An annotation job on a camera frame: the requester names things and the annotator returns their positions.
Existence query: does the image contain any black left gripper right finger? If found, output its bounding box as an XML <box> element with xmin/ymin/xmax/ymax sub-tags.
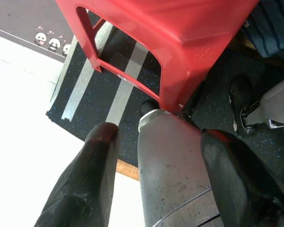
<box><xmin>200</xmin><ymin>129</ymin><xmax>284</xmax><ymax>227</ymax></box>

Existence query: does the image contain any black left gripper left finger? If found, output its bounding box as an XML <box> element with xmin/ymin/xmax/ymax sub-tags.
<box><xmin>34</xmin><ymin>122</ymin><xmax>120</xmax><ymax>227</ymax></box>

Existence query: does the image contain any black right robot foot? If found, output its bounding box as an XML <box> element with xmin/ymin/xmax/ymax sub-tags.
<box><xmin>229</xmin><ymin>75</ymin><xmax>260</xmax><ymax>137</ymax></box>

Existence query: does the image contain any black robot foot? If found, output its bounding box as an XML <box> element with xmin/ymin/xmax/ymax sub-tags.
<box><xmin>229</xmin><ymin>75</ymin><xmax>260</xmax><ymax>137</ymax></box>
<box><xmin>140</xmin><ymin>99</ymin><xmax>158</xmax><ymax>115</ymax></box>

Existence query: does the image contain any silver right robot leg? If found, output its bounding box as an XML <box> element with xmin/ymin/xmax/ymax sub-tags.
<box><xmin>248</xmin><ymin>74</ymin><xmax>284</xmax><ymax>130</ymax></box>

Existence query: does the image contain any black speckled rubber mat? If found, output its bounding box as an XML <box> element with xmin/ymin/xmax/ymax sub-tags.
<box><xmin>46</xmin><ymin>10</ymin><xmax>284</xmax><ymax>187</ymax></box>

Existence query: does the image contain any black left robot foot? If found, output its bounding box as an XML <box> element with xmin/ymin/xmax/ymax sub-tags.
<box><xmin>140</xmin><ymin>99</ymin><xmax>158</xmax><ymax>115</ymax></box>

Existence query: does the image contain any grey tape strip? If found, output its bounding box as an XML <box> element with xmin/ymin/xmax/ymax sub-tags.
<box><xmin>61</xmin><ymin>20</ymin><xmax>114</xmax><ymax>121</ymax></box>
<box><xmin>105</xmin><ymin>42</ymin><xmax>150</xmax><ymax>126</ymax></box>

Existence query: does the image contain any blue striped cloth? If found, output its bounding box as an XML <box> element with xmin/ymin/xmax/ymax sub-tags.
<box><xmin>241</xmin><ymin>0</ymin><xmax>284</xmax><ymax>59</ymax></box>

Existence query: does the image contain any red plastic stool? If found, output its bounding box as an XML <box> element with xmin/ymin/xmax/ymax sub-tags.
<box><xmin>54</xmin><ymin>0</ymin><xmax>260</xmax><ymax>116</ymax></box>

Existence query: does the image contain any grey panda print doormat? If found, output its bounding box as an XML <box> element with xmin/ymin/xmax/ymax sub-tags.
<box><xmin>0</xmin><ymin>0</ymin><xmax>74</xmax><ymax>63</ymax></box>

